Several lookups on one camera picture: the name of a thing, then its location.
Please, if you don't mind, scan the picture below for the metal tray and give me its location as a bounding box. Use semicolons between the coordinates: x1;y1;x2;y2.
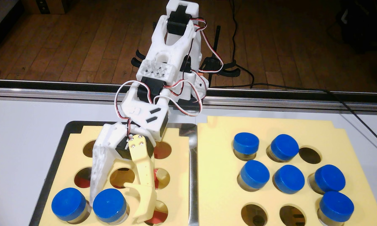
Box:
28;120;199;226

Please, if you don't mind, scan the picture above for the large yellow foam rack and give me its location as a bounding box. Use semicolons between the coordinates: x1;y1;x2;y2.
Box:
197;115;377;226

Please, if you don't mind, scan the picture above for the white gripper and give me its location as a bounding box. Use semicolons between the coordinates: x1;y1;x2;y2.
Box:
89;91;169;223

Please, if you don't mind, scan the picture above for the black cable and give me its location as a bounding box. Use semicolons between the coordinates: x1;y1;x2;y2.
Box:
211;82;377;143
231;0;255;88

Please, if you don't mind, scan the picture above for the aluminium table rail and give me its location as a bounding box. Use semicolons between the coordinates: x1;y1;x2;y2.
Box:
0;78;377;112

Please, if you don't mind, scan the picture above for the blue capped test tube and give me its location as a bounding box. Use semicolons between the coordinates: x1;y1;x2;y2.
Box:
233;132;260;161
51;188;91;224
273;165;306;194
317;191;355;226
238;160;270;193
308;164;346;195
266;134;300;163
93;188;129;224

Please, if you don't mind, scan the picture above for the small yellow foam rack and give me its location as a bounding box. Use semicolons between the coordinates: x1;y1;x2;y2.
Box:
39;125;190;226

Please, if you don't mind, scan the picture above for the red support under rack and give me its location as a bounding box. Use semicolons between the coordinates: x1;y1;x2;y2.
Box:
74;143;173;225

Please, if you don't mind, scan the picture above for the black bag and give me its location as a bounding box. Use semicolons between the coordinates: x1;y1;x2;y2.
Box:
327;0;377;54

